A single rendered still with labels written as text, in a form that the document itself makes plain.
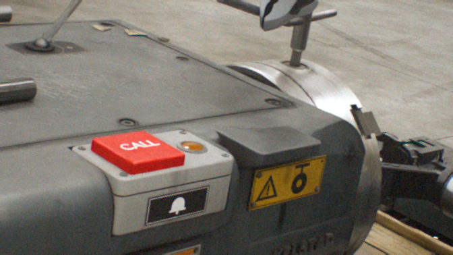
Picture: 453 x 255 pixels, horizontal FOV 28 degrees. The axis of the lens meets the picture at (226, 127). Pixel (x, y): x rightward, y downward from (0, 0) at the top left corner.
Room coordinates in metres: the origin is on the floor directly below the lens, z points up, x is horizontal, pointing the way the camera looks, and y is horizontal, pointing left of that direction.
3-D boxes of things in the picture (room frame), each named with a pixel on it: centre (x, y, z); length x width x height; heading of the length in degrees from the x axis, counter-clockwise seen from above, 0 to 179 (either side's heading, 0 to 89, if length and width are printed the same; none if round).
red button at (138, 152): (0.74, 0.07, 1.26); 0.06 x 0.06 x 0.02; 46
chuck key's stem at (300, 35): (1.23, -0.08, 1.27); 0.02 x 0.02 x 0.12; 62
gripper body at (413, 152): (1.31, -0.31, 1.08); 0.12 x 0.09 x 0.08; 45
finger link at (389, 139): (1.34, -0.25, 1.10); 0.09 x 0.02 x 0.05; 45
